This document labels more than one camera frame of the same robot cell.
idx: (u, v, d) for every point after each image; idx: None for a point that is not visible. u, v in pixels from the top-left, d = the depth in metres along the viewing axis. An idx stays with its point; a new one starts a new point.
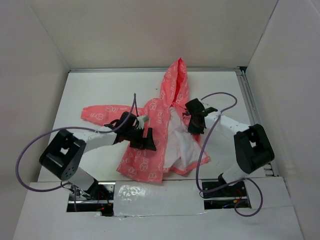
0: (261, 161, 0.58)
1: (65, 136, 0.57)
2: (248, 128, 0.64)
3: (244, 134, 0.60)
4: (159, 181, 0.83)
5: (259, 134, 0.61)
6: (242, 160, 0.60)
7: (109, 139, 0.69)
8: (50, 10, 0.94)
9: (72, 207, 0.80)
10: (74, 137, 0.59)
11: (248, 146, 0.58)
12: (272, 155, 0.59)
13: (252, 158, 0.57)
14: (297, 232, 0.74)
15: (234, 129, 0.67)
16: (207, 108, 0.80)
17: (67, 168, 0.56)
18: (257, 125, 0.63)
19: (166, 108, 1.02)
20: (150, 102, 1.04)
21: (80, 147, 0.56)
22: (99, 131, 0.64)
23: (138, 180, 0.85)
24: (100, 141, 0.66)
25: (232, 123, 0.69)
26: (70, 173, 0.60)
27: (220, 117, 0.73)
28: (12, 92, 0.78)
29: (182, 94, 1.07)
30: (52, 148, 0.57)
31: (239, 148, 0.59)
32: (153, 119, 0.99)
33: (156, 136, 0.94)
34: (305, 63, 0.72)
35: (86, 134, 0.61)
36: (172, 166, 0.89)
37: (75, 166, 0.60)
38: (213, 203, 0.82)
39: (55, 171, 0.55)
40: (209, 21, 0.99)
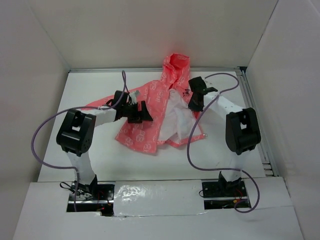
0: (248, 142, 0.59)
1: (75, 114, 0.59)
2: (241, 111, 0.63)
3: (236, 115, 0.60)
4: (153, 151, 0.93)
5: (250, 117, 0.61)
6: (230, 138, 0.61)
7: (111, 115, 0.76)
8: (49, 10, 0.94)
9: (72, 207, 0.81)
10: (82, 114, 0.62)
11: (237, 126, 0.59)
12: (259, 138, 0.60)
13: (239, 138, 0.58)
14: (297, 232, 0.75)
15: (229, 110, 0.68)
16: (208, 87, 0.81)
17: (84, 141, 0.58)
18: (250, 108, 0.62)
19: (165, 89, 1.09)
20: (150, 82, 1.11)
21: (92, 120, 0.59)
22: (102, 108, 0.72)
23: (135, 149, 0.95)
24: (104, 118, 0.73)
25: (227, 104, 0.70)
26: (87, 147, 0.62)
27: (218, 97, 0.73)
28: (12, 92, 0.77)
29: (184, 77, 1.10)
30: (65, 126, 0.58)
31: (228, 126, 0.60)
32: (151, 97, 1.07)
33: (154, 113, 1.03)
34: (305, 63, 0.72)
35: (92, 110, 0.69)
36: (169, 139, 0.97)
37: (90, 140, 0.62)
38: (213, 203, 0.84)
39: (73, 146, 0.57)
40: (210, 20, 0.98)
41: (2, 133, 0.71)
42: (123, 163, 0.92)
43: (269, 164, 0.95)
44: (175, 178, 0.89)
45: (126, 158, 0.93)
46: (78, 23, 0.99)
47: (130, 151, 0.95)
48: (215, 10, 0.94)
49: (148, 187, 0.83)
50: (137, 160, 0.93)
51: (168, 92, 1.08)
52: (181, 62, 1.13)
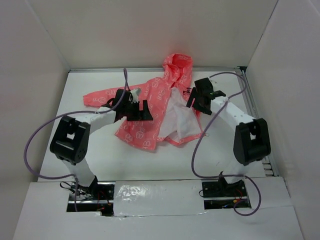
0: (257, 154, 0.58)
1: (68, 122, 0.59)
2: (251, 121, 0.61)
3: (247, 127, 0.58)
4: (152, 148, 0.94)
5: (262, 128, 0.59)
6: (238, 150, 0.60)
7: (109, 118, 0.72)
8: (49, 9, 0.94)
9: (72, 207, 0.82)
10: (77, 121, 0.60)
11: (247, 138, 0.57)
12: (269, 150, 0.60)
13: (248, 150, 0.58)
14: (296, 232, 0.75)
15: (238, 119, 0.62)
16: (216, 91, 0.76)
17: (78, 151, 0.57)
18: (263, 120, 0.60)
19: (167, 87, 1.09)
20: (152, 80, 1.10)
21: (86, 129, 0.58)
22: (99, 112, 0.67)
23: (133, 146, 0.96)
24: (102, 122, 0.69)
25: (237, 113, 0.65)
26: (81, 156, 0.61)
27: (227, 103, 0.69)
28: (12, 91, 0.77)
29: (186, 75, 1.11)
30: (59, 135, 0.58)
31: (237, 137, 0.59)
32: (153, 95, 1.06)
33: (155, 111, 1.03)
34: (305, 63, 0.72)
35: (87, 116, 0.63)
36: (168, 137, 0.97)
37: (85, 149, 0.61)
38: (213, 203, 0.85)
39: (67, 155, 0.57)
40: (210, 20, 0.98)
41: (2, 133, 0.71)
42: (123, 163, 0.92)
43: (269, 164, 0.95)
44: (175, 178, 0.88)
45: (126, 158, 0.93)
46: (78, 23, 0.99)
47: (130, 149, 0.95)
48: (216, 10, 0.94)
49: (148, 187, 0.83)
50: (137, 160, 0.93)
51: (170, 90, 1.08)
52: (183, 61, 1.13)
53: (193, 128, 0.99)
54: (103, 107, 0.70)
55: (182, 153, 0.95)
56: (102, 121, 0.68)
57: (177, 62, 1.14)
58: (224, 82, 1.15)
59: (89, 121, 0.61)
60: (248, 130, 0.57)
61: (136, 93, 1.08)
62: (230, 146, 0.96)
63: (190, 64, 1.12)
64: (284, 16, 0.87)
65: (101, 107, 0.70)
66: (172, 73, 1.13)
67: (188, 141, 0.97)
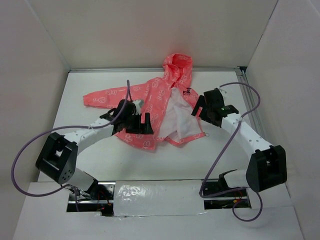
0: (270, 182, 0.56)
1: (56, 140, 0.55)
2: (267, 148, 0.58)
3: (264, 157, 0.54)
4: (152, 148, 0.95)
5: (279, 157, 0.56)
6: (251, 177, 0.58)
7: (106, 132, 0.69)
8: (50, 10, 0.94)
9: (73, 207, 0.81)
10: (66, 140, 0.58)
11: (264, 169, 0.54)
12: (284, 179, 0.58)
13: (263, 179, 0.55)
14: (296, 232, 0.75)
15: (253, 144, 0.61)
16: (227, 106, 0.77)
17: (63, 172, 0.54)
18: (282, 148, 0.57)
19: (167, 87, 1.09)
20: (152, 80, 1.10)
21: (72, 151, 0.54)
22: (93, 127, 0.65)
23: (133, 146, 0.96)
24: (96, 137, 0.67)
25: (252, 136, 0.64)
26: (68, 175, 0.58)
27: (241, 124, 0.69)
28: (12, 92, 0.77)
29: (186, 75, 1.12)
30: (45, 153, 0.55)
31: (252, 165, 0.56)
32: (153, 95, 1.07)
33: (155, 111, 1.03)
34: (305, 64, 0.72)
35: (78, 133, 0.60)
36: (168, 137, 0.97)
37: (73, 168, 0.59)
38: (213, 203, 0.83)
39: (52, 175, 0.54)
40: (210, 21, 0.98)
41: (2, 133, 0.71)
42: (123, 163, 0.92)
43: None
44: (175, 178, 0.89)
45: (126, 159, 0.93)
46: (78, 23, 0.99)
47: (129, 150, 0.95)
48: (216, 10, 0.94)
49: (148, 187, 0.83)
50: (137, 160, 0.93)
51: (170, 90, 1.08)
52: (183, 61, 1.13)
53: (193, 128, 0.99)
54: (99, 120, 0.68)
55: (182, 153, 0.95)
56: (97, 136, 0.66)
57: (177, 62, 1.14)
58: (224, 82, 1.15)
59: (78, 140, 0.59)
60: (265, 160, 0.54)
61: (137, 93, 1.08)
62: (230, 146, 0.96)
63: (190, 64, 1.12)
64: (284, 16, 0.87)
65: (98, 120, 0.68)
66: (172, 73, 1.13)
67: (188, 141, 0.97)
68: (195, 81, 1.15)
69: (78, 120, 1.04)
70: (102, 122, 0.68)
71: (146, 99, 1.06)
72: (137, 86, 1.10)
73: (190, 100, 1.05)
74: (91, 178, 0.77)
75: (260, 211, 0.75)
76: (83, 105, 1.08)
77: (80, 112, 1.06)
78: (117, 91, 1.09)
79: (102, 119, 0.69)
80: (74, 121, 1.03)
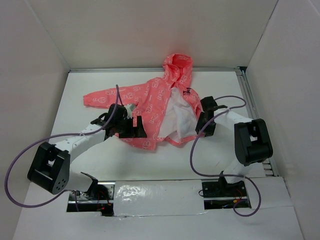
0: (258, 154, 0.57)
1: (47, 150, 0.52)
2: (250, 122, 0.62)
3: (244, 126, 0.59)
4: (152, 148, 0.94)
5: (260, 127, 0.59)
6: (238, 151, 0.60)
7: (98, 138, 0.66)
8: (50, 10, 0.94)
9: (73, 207, 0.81)
10: (58, 148, 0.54)
11: (246, 136, 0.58)
12: (271, 151, 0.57)
13: (248, 148, 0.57)
14: (297, 232, 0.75)
15: (237, 121, 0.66)
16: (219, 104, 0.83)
17: (57, 182, 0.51)
18: (261, 120, 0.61)
19: (167, 87, 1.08)
20: (153, 80, 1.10)
21: (65, 160, 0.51)
22: (84, 134, 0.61)
23: (133, 146, 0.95)
24: (88, 143, 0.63)
25: (236, 117, 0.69)
26: (62, 185, 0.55)
27: (228, 111, 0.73)
28: (12, 92, 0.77)
29: (186, 75, 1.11)
30: (37, 164, 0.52)
31: (236, 136, 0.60)
32: (153, 95, 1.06)
33: (155, 111, 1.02)
34: (305, 64, 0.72)
35: (70, 141, 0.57)
36: (168, 137, 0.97)
37: (66, 177, 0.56)
38: (213, 203, 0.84)
39: (45, 186, 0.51)
40: (210, 21, 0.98)
41: (2, 133, 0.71)
42: (123, 163, 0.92)
43: (269, 164, 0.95)
44: (176, 178, 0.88)
45: (126, 159, 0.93)
46: (78, 23, 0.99)
47: (129, 150, 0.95)
48: (216, 10, 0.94)
49: (148, 187, 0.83)
50: (137, 160, 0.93)
51: (170, 90, 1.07)
52: (183, 61, 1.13)
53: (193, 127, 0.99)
54: (90, 126, 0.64)
55: (182, 153, 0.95)
56: (89, 142, 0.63)
57: (177, 62, 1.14)
58: (224, 82, 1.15)
59: (70, 149, 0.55)
60: (245, 128, 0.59)
61: (137, 92, 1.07)
62: (230, 146, 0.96)
63: (190, 64, 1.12)
64: (284, 16, 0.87)
65: (89, 126, 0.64)
66: (172, 73, 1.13)
67: (188, 141, 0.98)
68: (195, 81, 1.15)
69: (78, 120, 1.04)
70: (94, 127, 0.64)
71: (146, 99, 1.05)
72: (137, 86, 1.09)
73: (190, 99, 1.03)
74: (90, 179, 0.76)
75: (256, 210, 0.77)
76: (83, 105, 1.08)
77: (80, 112, 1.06)
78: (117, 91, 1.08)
79: (93, 124, 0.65)
80: (74, 121, 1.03)
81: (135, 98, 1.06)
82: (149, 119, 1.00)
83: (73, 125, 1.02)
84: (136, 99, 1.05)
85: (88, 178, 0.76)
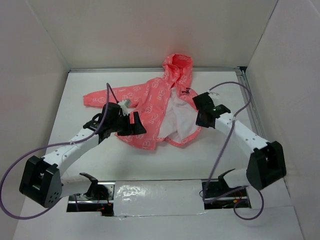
0: (274, 177, 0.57)
1: (36, 165, 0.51)
2: (265, 145, 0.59)
3: (262, 154, 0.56)
4: (152, 148, 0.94)
5: (276, 150, 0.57)
6: (253, 175, 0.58)
7: (91, 143, 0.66)
8: (50, 10, 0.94)
9: (73, 207, 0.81)
10: (47, 162, 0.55)
11: (264, 165, 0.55)
12: (284, 173, 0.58)
13: (265, 177, 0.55)
14: (297, 233, 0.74)
15: (251, 143, 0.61)
16: (218, 106, 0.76)
17: (48, 196, 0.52)
18: (277, 143, 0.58)
19: (167, 87, 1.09)
20: (153, 80, 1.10)
21: (53, 175, 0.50)
22: (75, 142, 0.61)
23: (133, 146, 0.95)
24: (81, 150, 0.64)
25: (246, 133, 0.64)
26: (55, 197, 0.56)
27: (234, 123, 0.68)
28: (12, 91, 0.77)
29: (186, 75, 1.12)
30: (27, 179, 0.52)
31: (251, 163, 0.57)
32: (153, 96, 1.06)
33: (155, 111, 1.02)
34: (305, 64, 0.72)
35: (59, 153, 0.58)
36: (168, 137, 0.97)
37: (59, 189, 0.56)
38: (213, 203, 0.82)
39: (37, 201, 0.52)
40: (210, 20, 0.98)
41: (2, 133, 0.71)
42: (123, 163, 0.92)
43: None
44: (176, 178, 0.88)
45: (126, 159, 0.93)
46: (78, 23, 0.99)
47: (129, 150, 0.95)
48: (216, 10, 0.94)
49: (148, 187, 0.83)
50: (137, 160, 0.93)
51: (170, 90, 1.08)
52: (183, 61, 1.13)
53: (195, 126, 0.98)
54: (82, 132, 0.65)
55: (182, 153, 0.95)
56: (81, 149, 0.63)
57: (177, 62, 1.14)
58: (224, 82, 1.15)
59: (60, 162, 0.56)
60: (264, 157, 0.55)
61: (137, 93, 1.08)
62: (230, 146, 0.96)
63: (191, 64, 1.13)
64: (284, 16, 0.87)
65: (81, 132, 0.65)
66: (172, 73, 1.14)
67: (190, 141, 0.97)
68: (195, 81, 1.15)
69: (77, 120, 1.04)
70: (85, 133, 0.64)
71: (146, 99, 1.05)
72: (137, 86, 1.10)
73: (189, 99, 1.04)
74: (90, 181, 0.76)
75: (262, 209, 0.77)
76: (83, 105, 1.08)
77: (80, 112, 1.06)
78: (117, 91, 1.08)
79: (85, 129, 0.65)
80: (74, 121, 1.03)
81: (135, 98, 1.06)
82: (150, 119, 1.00)
83: (73, 125, 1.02)
84: (136, 99, 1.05)
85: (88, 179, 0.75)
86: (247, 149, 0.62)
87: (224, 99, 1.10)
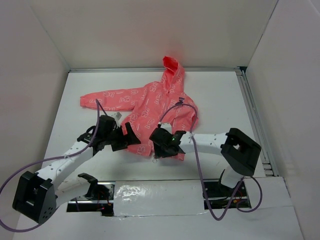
0: (255, 158, 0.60)
1: (29, 180, 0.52)
2: (227, 136, 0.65)
3: (228, 145, 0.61)
4: (147, 154, 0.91)
5: (237, 134, 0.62)
6: (239, 168, 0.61)
7: (86, 156, 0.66)
8: (49, 10, 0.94)
9: (75, 207, 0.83)
10: (40, 178, 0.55)
11: (239, 154, 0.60)
12: (259, 147, 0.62)
13: (248, 162, 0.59)
14: (297, 233, 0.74)
15: (216, 144, 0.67)
16: (176, 134, 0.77)
17: (43, 212, 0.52)
18: (233, 128, 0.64)
19: (165, 92, 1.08)
20: (150, 84, 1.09)
21: (48, 190, 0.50)
22: (69, 156, 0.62)
23: (128, 151, 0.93)
24: (75, 164, 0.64)
25: (209, 139, 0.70)
26: (50, 212, 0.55)
27: (193, 138, 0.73)
28: (12, 92, 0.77)
29: (181, 80, 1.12)
30: (20, 196, 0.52)
31: (230, 161, 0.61)
32: (151, 100, 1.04)
33: (152, 116, 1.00)
34: (305, 64, 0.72)
35: (53, 168, 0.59)
36: None
37: (53, 204, 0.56)
38: (213, 203, 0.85)
39: (31, 216, 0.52)
40: (210, 20, 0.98)
41: (2, 133, 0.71)
42: (123, 163, 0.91)
43: (269, 164, 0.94)
44: (176, 178, 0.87)
45: (126, 158, 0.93)
46: (78, 24, 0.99)
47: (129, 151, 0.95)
48: (215, 10, 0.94)
49: (148, 187, 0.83)
50: (136, 159, 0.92)
51: (166, 95, 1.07)
52: (176, 65, 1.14)
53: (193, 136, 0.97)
54: (77, 145, 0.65)
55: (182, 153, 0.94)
56: (76, 163, 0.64)
57: (177, 65, 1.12)
58: (224, 82, 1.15)
59: (54, 176, 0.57)
60: (231, 146, 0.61)
61: (133, 96, 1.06)
62: None
63: (181, 67, 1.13)
64: (283, 16, 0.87)
65: (75, 146, 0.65)
66: (170, 75, 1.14)
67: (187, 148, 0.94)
68: (195, 81, 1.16)
69: (77, 121, 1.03)
70: (79, 146, 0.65)
71: (143, 103, 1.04)
72: (135, 90, 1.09)
73: (185, 107, 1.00)
74: (88, 183, 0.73)
75: (259, 204, 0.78)
76: (80, 106, 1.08)
77: (79, 112, 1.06)
78: (114, 93, 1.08)
79: (80, 142, 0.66)
80: (73, 121, 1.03)
81: (131, 102, 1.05)
82: (146, 123, 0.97)
83: (73, 125, 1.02)
84: (133, 103, 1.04)
85: (85, 181, 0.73)
86: (216, 150, 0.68)
87: (224, 98, 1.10)
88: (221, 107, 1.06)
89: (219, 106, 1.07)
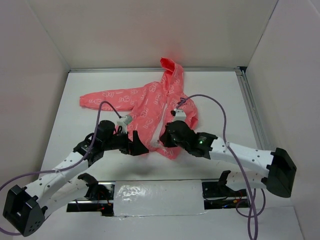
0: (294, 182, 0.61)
1: (17, 194, 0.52)
2: (271, 156, 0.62)
3: (275, 168, 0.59)
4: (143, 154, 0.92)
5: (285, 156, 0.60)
6: (276, 189, 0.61)
7: (80, 168, 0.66)
8: (50, 11, 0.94)
9: (75, 207, 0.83)
10: (28, 194, 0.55)
11: (284, 178, 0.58)
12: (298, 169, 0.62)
13: (290, 186, 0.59)
14: (297, 233, 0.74)
15: (258, 162, 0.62)
16: (204, 137, 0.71)
17: (27, 227, 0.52)
18: (280, 149, 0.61)
19: (165, 93, 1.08)
20: (150, 84, 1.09)
21: (32, 210, 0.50)
22: (60, 171, 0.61)
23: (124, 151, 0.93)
24: (68, 177, 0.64)
25: (250, 154, 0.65)
26: (37, 225, 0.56)
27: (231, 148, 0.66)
28: (12, 92, 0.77)
29: (180, 81, 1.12)
30: (8, 208, 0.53)
31: (271, 182, 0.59)
32: (150, 100, 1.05)
33: (150, 115, 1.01)
34: (305, 64, 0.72)
35: (42, 182, 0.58)
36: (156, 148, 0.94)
37: (41, 217, 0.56)
38: (213, 203, 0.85)
39: (17, 229, 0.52)
40: (209, 20, 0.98)
41: (2, 133, 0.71)
42: (123, 163, 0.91)
43: None
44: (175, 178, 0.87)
45: (126, 159, 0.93)
46: (78, 24, 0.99)
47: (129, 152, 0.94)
48: (215, 10, 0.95)
49: (148, 187, 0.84)
50: (136, 160, 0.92)
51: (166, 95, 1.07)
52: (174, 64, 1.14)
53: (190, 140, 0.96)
54: (71, 157, 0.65)
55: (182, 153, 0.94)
56: (67, 177, 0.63)
57: (174, 65, 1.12)
58: (224, 82, 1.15)
59: (41, 193, 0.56)
60: (278, 170, 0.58)
61: (133, 96, 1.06)
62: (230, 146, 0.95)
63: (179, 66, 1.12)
64: (284, 16, 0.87)
65: (68, 158, 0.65)
66: (170, 75, 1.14)
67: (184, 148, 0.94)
68: (195, 81, 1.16)
69: (77, 120, 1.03)
70: (73, 158, 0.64)
71: (143, 102, 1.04)
72: (134, 90, 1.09)
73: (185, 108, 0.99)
74: (87, 185, 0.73)
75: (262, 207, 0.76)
76: (79, 106, 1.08)
77: (79, 112, 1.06)
78: (114, 93, 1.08)
79: (75, 153, 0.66)
80: (73, 121, 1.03)
81: (131, 102, 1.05)
82: (144, 123, 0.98)
83: (73, 125, 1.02)
84: (132, 103, 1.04)
85: (84, 184, 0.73)
86: (255, 167, 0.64)
87: (224, 98, 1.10)
88: (221, 107, 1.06)
89: (219, 106, 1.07)
